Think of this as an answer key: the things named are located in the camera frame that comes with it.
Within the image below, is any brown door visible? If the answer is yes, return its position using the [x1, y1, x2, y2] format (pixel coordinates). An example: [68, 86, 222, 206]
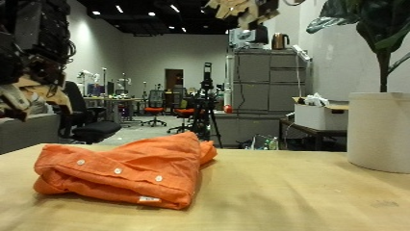
[164, 68, 186, 92]

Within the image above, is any orange seat office chair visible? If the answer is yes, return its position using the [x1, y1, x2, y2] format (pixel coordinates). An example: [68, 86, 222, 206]
[166, 88, 196, 135]
[141, 90, 168, 128]

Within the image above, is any black office chair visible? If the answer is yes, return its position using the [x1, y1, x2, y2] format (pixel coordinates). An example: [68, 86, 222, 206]
[57, 81, 122, 144]

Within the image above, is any white round plant pot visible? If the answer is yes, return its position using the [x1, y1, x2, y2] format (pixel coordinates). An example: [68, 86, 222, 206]
[346, 91, 410, 174]

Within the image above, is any orange button shirt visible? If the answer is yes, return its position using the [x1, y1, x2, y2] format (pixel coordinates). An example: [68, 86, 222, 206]
[32, 130, 220, 211]

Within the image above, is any white cardboard box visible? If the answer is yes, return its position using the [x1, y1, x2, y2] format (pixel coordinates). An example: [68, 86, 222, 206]
[293, 96, 350, 132]

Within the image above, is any grey low cabinet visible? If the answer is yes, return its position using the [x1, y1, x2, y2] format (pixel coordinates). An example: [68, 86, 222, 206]
[212, 112, 286, 148]

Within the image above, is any grey filing cabinet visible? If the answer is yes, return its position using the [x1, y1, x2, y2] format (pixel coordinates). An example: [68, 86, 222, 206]
[224, 47, 314, 116]

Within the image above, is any green leafy plant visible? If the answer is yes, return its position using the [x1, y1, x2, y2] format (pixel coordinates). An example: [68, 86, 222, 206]
[305, 0, 410, 94]

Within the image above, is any white plastic bag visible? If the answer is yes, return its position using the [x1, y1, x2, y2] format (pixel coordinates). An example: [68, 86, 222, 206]
[303, 92, 330, 108]

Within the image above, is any copper kettle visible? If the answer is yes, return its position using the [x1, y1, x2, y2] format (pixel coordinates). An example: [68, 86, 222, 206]
[271, 32, 290, 51]

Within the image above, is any grey sofa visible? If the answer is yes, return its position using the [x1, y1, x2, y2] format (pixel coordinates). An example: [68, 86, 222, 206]
[0, 114, 60, 155]

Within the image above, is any grey boxy monitor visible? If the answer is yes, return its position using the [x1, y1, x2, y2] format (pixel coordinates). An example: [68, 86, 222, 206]
[228, 27, 270, 50]

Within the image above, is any white power strip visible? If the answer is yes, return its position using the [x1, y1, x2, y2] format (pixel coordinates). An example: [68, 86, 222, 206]
[291, 44, 313, 62]

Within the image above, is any wooden office desk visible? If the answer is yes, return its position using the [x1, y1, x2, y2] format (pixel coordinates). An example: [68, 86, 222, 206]
[82, 95, 145, 124]

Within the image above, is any dark side table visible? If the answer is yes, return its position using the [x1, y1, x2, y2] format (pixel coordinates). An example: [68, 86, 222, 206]
[278, 118, 349, 152]

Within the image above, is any black camera tripod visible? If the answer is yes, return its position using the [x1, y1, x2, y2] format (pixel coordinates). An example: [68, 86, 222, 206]
[185, 62, 222, 148]

